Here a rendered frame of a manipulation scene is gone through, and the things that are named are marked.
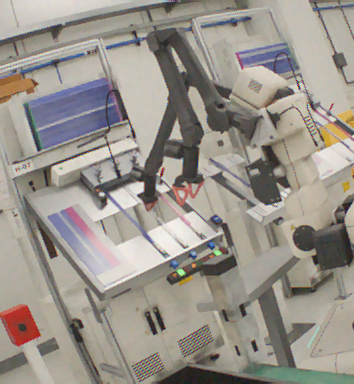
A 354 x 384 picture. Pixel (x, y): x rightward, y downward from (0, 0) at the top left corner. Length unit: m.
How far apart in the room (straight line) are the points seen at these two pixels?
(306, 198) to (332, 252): 0.23
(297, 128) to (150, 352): 1.47
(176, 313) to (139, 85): 2.51
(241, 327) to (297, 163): 1.54
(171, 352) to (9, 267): 1.75
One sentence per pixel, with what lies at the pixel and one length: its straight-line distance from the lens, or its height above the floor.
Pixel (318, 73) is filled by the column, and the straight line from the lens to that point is 5.80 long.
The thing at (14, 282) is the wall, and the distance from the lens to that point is 4.42.
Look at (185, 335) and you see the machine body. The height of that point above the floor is 0.24.
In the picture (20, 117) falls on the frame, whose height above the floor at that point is 1.59.
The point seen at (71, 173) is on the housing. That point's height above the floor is 1.23.
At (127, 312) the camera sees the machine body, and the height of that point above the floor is 0.50.
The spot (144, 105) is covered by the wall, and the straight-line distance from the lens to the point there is 5.05.
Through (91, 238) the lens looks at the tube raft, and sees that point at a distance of 2.72.
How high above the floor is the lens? 1.25
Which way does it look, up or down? 6 degrees down
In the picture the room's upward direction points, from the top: 20 degrees counter-clockwise
